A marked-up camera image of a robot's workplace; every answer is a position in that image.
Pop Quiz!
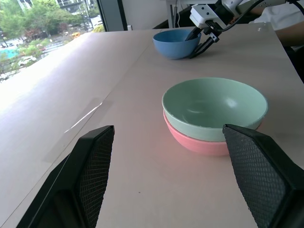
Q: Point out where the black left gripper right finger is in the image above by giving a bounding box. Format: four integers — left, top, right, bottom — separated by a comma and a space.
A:
222, 123, 304, 228

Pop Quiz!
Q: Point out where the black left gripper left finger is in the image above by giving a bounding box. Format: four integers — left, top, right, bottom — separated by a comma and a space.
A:
16, 125, 115, 228

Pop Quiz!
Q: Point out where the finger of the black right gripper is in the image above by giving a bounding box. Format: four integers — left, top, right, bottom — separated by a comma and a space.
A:
189, 37, 215, 59
186, 27, 202, 41

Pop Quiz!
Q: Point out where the blue bowl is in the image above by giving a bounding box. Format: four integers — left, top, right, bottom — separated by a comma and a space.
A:
152, 29, 202, 60

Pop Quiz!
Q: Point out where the green bowl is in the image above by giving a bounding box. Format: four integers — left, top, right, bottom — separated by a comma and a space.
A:
161, 77, 269, 143

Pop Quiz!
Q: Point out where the pink bowl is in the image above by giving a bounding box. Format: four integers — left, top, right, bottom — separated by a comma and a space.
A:
163, 111, 266, 157

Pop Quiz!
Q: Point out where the person in white shirt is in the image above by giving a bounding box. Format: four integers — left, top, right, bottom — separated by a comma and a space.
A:
247, 0, 304, 52

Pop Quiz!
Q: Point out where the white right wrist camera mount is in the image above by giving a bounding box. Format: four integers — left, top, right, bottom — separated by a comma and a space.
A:
190, 4, 230, 29

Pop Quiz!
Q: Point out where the dark window frame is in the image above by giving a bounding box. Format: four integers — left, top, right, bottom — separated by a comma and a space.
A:
96, 0, 124, 32

